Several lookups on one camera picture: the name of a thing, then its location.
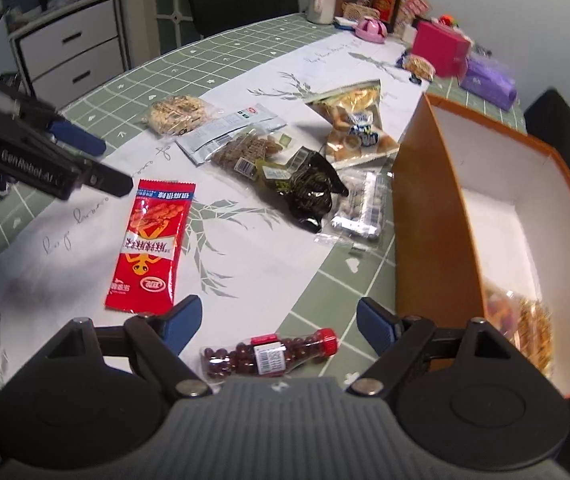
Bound pink round container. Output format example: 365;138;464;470
355;16;389;45

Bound black chair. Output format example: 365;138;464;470
524;87;570;198
186;0;300;40

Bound chocolate candy bottle red cap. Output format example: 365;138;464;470
199;328;339;382

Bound white printed table runner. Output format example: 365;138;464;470
0;27;430;401

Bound pink box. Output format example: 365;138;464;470
411;19;472;79

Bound clear white candy packet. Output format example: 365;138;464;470
315;167;396;256

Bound clear brown cracker packet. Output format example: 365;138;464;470
210;127;298;181

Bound orange cardboard box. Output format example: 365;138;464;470
391;92;570;401

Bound red snack packet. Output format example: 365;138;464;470
104;178;197;315

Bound yellow rice cracker bag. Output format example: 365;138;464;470
305;79;401;163

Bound white drawer cabinet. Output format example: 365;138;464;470
8;0;132;107

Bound clear peanut brittle packet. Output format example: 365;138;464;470
141;95;216;137

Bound small yellow snack bag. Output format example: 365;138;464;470
397;52;436;84

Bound green checked tablecloth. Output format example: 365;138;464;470
0;10;530;396

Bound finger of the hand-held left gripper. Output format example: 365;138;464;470
0;79;107;157
78;158;134;197

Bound glass panelled door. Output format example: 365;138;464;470
120;0;197;57

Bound dark green snack packet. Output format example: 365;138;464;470
257;147;351;234

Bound silver white snack packet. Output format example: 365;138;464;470
175;103;287;167

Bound purple tissue pack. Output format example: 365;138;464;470
457;55;518;111

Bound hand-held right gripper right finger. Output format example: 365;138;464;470
345;296;520;401

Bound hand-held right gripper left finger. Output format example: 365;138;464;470
40;294;213;401

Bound clear mixed snack bag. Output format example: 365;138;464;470
482;280;556;377

